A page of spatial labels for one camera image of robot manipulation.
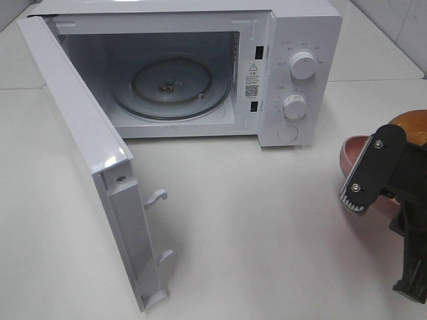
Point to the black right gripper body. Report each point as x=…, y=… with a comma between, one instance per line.
x=407, y=183

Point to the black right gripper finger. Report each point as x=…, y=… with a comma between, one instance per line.
x=413, y=281

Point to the burger with cheese and lettuce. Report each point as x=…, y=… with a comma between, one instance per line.
x=414, y=123

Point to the pink speckled plate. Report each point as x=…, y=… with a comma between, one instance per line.
x=349, y=153

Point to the white microwave knob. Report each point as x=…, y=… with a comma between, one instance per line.
x=302, y=65
x=294, y=106

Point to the white microwave door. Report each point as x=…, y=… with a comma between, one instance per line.
x=105, y=156

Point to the white microwave oven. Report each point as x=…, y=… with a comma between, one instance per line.
x=256, y=39

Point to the glass microwave turntable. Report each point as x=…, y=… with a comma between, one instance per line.
x=172, y=86

